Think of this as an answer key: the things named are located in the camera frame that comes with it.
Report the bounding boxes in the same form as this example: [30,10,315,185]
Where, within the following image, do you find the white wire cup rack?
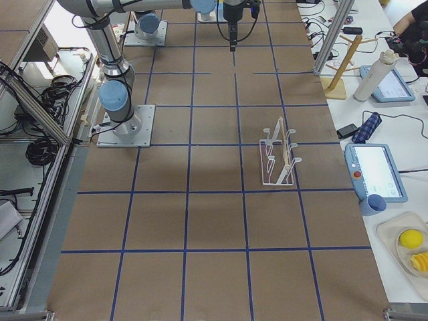
[259,118,302,187]

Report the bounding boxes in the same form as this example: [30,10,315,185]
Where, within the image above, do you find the coiled black cables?
[25,137,58,167]

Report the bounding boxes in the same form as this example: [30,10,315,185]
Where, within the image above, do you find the white cylindrical bottle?
[353,49,399,102]

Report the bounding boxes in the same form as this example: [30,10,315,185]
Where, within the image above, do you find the beige tray with fruit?
[377,211,427,281]

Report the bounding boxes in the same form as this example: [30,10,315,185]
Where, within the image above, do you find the wooden mug tree stand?
[320,35,377,100]

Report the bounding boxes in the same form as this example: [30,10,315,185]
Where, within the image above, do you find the person in black shirt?
[393,1,427,70]

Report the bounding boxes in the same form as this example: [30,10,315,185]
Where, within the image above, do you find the aluminium frame post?
[313,0,354,76]

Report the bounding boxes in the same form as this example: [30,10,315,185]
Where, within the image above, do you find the far blue teach pendant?
[371,67,415,103]

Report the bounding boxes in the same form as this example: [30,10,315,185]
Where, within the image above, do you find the blue plaid pouch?
[352,112,382,144]

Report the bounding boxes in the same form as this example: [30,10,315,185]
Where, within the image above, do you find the blue teach pendant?
[371,67,415,103]
[344,143,408,203]

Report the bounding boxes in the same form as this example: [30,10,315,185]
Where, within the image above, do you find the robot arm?
[60,1,218,147]

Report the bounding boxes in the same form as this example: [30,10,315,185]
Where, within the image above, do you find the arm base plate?
[96,105,155,148]
[124,20,168,47]

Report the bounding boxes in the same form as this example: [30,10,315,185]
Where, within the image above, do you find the yellow banana slices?
[411,252,428,272]

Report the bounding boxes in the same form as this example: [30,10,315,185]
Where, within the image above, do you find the yellow lemon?
[399,229,423,249]

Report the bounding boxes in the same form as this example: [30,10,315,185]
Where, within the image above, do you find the near blue teach pendant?
[344,143,408,203]

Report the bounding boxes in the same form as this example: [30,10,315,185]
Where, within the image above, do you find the black smartphone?
[336,123,359,140]

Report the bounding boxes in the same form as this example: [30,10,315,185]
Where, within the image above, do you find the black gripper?
[223,0,260,51]

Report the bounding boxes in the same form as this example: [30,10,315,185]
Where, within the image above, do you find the blue grey cup on table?
[359,194,387,216]

